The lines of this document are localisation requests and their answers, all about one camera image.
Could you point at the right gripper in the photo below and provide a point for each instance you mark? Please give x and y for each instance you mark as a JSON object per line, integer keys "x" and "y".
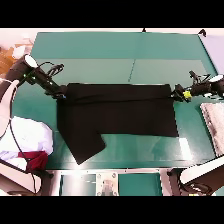
{"x": 181, "y": 92}

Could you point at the black T-shirt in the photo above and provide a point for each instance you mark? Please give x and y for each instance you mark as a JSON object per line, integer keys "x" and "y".
{"x": 120, "y": 113}

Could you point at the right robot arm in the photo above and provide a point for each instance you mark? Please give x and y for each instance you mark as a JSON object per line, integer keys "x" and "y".
{"x": 207, "y": 173}

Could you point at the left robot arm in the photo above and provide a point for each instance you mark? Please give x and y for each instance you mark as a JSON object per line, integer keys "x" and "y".
{"x": 42, "y": 80}

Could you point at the grey folded garment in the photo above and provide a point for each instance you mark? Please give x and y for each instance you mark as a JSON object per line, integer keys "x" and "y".
{"x": 215, "y": 126}

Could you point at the white garment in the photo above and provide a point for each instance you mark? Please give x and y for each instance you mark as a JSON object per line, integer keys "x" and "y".
{"x": 30, "y": 135}

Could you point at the red garment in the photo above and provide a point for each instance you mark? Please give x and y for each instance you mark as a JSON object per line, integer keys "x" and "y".
{"x": 37, "y": 160}

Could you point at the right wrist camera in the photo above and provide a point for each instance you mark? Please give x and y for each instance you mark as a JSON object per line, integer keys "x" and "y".
{"x": 194, "y": 76}

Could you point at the silver frame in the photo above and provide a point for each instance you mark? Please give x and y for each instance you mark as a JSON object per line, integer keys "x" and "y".
{"x": 106, "y": 183}

